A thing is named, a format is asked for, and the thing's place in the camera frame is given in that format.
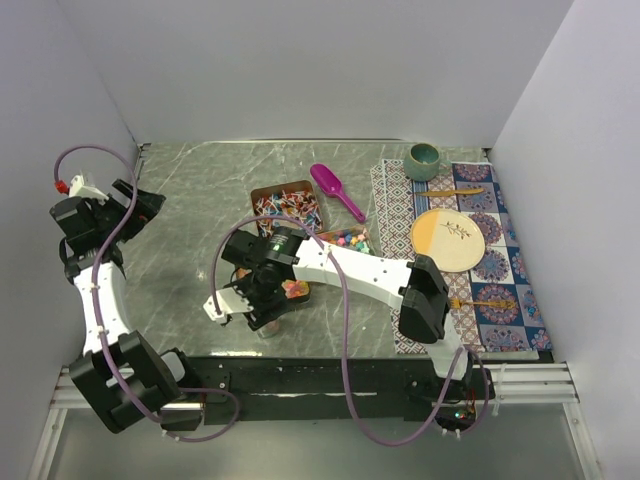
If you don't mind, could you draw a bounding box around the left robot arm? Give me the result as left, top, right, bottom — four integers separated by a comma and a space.
50, 174, 199, 433

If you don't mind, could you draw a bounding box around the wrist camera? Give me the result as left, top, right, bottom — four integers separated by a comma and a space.
55, 173, 109, 201
203, 288, 253, 325

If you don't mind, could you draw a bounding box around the pastel star candy tin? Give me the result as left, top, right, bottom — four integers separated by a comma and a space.
319, 225, 375, 255

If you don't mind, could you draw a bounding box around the patterned placemat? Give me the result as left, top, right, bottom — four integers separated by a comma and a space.
371, 160, 552, 353

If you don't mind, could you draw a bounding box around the lollipop tin box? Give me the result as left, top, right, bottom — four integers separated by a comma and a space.
250, 180, 324, 233

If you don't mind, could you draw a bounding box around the translucent star candy tin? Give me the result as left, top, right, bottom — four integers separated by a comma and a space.
234, 267, 312, 306

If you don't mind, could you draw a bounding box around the purple plastic scoop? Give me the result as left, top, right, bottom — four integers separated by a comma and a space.
310, 163, 366, 224

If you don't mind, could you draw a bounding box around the glass jar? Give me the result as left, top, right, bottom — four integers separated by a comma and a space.
257, 320, 280, 339

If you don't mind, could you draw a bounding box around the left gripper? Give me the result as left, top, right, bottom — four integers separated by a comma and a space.
89, 180, 164, 243

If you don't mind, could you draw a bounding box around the teal ceramic mug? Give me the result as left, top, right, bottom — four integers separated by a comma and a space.
403, 143, 445, 182

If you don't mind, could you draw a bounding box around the yellow cream plate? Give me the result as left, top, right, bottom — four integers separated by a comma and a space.
410, 208, 486, 273

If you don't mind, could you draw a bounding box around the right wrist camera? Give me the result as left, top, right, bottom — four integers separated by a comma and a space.
203, 288, 253, 325

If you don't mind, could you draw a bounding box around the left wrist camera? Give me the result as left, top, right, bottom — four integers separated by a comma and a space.
55, 173, 109, 201

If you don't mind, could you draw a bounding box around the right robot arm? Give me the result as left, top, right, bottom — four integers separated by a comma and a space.
204, 227, 473, 399

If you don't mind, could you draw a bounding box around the gold fork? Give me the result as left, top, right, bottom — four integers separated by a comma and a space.
450, 298, 517, 309

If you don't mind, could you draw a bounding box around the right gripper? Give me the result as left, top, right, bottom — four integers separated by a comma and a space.
224, 269, 293, 333

